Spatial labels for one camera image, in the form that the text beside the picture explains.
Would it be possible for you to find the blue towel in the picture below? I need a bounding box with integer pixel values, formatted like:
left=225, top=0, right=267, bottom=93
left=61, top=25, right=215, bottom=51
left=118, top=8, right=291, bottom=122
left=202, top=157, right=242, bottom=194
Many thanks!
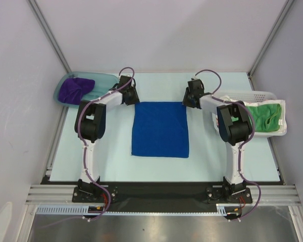
left=131, top=102, right=189, bottom=158

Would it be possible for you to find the purple towel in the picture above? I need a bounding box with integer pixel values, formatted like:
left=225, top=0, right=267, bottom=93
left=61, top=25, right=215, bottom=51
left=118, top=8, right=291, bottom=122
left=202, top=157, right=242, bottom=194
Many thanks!
left=58, top=77, right=95, bottom=105

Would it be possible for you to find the green microfibre towel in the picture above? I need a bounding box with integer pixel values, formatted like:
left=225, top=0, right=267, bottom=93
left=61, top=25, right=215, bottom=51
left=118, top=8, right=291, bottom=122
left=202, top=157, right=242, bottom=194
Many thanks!
left=247, top=103, right=282, bottom=133

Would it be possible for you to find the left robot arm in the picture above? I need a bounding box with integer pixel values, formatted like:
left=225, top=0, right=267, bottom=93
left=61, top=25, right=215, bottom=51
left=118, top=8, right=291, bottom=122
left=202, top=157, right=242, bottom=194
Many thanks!
left=74, top=75, right=139, bottom=202

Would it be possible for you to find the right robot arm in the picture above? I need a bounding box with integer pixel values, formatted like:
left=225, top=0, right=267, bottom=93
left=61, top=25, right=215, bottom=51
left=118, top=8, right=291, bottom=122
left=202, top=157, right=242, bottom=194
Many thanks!
left=183, top=79, right=255, bottom=203

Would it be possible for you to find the teal plastic bin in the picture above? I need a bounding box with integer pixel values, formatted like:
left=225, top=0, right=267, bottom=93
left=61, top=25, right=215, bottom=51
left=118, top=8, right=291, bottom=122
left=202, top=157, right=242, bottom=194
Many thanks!
left=53, top=72, right=118, bottom=108

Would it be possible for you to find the white plastic basket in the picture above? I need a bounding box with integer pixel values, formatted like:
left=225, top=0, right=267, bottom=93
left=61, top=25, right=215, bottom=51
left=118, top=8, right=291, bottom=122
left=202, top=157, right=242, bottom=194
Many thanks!
left=214, top=90, right=279, bottom=138

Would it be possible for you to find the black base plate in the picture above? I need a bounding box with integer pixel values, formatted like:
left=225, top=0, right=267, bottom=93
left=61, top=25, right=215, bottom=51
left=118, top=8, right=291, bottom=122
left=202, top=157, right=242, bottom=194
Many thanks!
left=41, top=177, right=275, bottom=213

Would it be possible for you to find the aluminium frame rail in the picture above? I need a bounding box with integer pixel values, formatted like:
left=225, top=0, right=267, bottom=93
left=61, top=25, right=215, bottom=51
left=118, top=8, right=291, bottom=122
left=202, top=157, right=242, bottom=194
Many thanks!
left=26, top=185, right=301, bottom=206

